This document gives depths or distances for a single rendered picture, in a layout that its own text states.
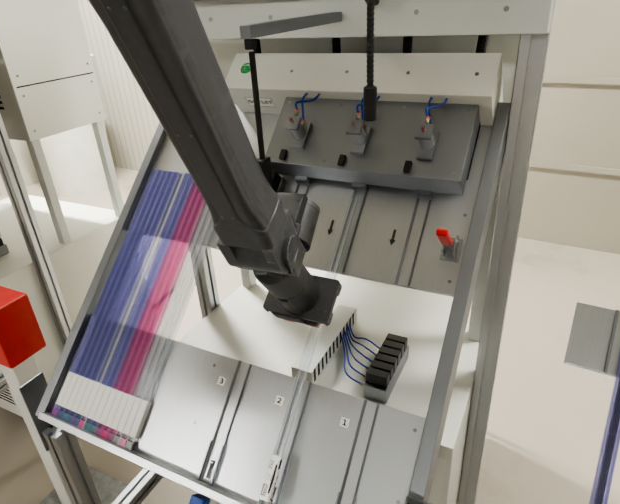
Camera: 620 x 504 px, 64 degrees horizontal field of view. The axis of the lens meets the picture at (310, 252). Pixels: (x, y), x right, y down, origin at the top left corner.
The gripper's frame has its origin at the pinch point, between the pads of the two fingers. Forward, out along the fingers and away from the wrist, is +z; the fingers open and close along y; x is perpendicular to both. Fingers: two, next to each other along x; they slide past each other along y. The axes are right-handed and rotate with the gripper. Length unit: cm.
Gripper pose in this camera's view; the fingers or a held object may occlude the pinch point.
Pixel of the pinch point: (319, 316)
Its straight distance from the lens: 78.1
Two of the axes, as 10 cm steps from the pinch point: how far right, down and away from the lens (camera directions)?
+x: -3.1, 8.8, -3.5
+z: 3.0, 4.4, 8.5
